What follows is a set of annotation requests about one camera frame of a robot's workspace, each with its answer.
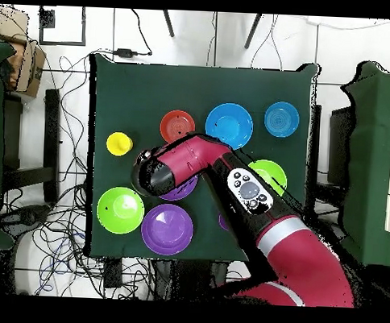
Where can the shallow ribbed blue bowl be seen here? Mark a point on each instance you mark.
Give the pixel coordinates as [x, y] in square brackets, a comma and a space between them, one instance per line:
[281, 119]

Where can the black tripod leg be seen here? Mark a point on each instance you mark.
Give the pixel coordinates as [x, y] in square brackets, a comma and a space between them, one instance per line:
[253, 30]
[168, 23]

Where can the yellow plastic cup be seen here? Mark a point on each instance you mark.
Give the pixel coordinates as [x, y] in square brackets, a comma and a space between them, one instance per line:
[118, 143]

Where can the orange ribbed plastic bowl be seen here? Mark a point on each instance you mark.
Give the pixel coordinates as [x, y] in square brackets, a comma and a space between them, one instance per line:
[175, 123]

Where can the brown cardboard box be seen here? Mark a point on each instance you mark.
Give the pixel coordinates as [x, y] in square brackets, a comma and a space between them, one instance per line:
[28, 70]

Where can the black bench frame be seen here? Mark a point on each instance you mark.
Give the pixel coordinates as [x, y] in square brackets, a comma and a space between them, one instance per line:
[52, 145]

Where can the deep blue plastic bowl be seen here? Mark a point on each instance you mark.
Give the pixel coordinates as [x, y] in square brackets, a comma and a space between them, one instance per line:
[230, 124]

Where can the purple plastic cup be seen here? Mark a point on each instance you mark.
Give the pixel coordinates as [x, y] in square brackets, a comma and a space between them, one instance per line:
[222, 222]

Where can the black square frame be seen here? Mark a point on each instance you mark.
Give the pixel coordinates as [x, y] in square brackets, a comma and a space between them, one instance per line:
[83, 27]

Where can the green plastic bowl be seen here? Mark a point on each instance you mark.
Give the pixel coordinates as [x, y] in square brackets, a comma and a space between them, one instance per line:
[275, 176]
[120, 211]

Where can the purple plastic bowl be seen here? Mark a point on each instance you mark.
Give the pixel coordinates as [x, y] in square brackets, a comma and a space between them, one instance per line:
[180, 191]
[167, 231]

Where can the black power adapter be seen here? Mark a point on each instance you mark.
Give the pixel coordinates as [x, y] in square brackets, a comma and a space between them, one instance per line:
[125, 52]

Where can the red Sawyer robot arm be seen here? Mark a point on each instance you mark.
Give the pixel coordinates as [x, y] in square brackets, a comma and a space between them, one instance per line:
[195, 158]

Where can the black stand foot with knob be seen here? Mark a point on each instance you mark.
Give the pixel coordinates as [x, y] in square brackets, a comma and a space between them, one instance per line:
[28, 215]

